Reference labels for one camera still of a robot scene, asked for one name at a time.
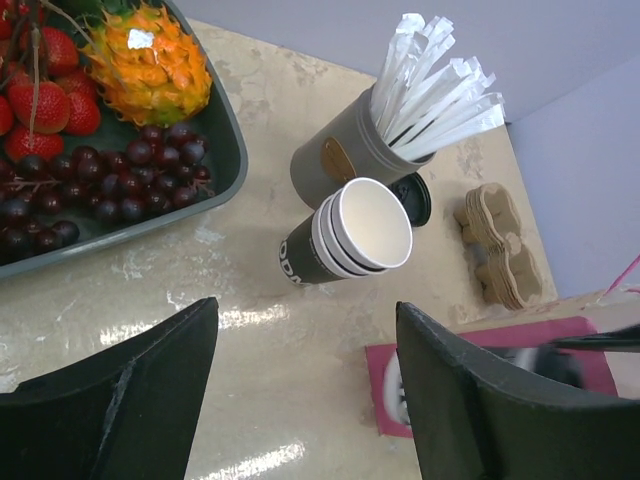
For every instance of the grey straw holder cup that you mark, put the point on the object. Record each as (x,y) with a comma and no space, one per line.
(346,148)

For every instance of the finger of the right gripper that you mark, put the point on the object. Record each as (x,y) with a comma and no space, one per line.
(625,339)

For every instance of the cardboard cup carrier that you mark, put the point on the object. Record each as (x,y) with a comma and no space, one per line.
(510,276)

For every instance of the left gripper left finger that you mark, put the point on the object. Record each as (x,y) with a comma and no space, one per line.
(127,412)

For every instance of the dark grapes bunch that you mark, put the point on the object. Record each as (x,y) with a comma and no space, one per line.
(160,171)

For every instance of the white wrapped straws bunch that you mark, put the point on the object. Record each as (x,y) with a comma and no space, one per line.
(420,104)

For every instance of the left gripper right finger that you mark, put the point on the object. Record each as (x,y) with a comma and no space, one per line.
(475,415)

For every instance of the grey fruit tray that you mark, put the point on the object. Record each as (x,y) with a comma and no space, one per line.
(227,157)

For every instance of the stack of paper cups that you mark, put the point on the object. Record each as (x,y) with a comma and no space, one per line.
(360,230)

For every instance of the brown paper bag pink handles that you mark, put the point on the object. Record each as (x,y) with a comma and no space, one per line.
(609,372)

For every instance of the black plastic cup lid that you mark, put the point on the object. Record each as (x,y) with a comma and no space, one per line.
(548,362)

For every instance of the orange spiky fruit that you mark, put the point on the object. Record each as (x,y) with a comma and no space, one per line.
(149,70)

